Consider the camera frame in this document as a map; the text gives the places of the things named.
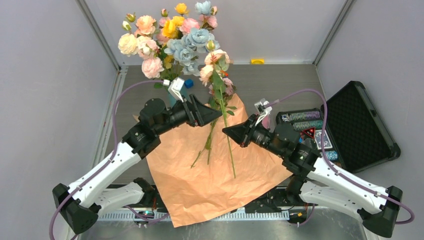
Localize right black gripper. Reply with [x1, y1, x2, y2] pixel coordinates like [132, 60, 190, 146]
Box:
[223, 113, 285, 157]

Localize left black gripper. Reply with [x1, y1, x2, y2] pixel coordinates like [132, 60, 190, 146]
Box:
[155, 93, 222, 136]

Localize peach wrapping paper sheet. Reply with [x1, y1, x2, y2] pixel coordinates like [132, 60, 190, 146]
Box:
[146, 95, 291, 228]

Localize peach pink rose stem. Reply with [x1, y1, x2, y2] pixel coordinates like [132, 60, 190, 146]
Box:
[198, 39, 238, 180]

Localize tan satin ribbon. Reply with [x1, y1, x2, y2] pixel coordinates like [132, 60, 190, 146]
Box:
[132, 114, 140, 123]

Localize light blue flower stem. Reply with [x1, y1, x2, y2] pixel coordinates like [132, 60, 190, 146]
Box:
[163, 0, 221, 78]

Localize pale pink rose stem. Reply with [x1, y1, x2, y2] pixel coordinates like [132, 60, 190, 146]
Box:
[136, 35, 165, 80]

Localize yellow rose stems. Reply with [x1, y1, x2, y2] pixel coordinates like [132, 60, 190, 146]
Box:
[160, 2, 190, 70]

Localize cream white rose stems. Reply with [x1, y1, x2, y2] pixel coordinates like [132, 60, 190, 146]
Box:
[118, 20, 139, 57]

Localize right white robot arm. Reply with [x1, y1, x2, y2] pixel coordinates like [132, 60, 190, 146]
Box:
[222, 114, 403, 238]

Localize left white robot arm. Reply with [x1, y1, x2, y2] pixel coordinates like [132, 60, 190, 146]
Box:
[52, 94, 222, 235]

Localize pink plastic box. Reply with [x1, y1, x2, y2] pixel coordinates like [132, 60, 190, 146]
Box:
[261, 115, 271, 130]

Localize small blue cube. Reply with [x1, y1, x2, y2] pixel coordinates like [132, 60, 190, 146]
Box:
[184, 78, 194, 89]

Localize yellow toy block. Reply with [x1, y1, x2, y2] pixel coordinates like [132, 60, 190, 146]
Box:
[250, 58, 265, 65]

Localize red triangle card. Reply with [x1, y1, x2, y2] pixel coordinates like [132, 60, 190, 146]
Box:
[301, 127, 316, 140]

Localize pink peach rose stems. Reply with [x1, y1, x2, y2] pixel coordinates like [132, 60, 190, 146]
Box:
[117, 1, 220, 70]

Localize black poker chip case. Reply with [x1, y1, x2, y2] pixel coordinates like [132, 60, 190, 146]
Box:
[275, 81, 401, 173]

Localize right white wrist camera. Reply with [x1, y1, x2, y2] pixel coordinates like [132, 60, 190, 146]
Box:
[254, 98, 272, 125]

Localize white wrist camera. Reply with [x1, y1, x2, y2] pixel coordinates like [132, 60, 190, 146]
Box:
[162, 77, 184, 105]
[254, 98, 272, 125]

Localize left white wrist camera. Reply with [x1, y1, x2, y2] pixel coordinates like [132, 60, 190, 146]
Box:
[162, 77, 184, 105]

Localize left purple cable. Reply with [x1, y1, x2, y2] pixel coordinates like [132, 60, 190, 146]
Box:
[48, 79, 171, 240]

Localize purple cable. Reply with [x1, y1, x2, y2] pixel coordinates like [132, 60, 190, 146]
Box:
[264, 88, 416, 227]
[48, 79, 171, 240]

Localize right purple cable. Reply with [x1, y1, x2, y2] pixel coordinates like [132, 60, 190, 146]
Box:
[264, 88, 416, 227]

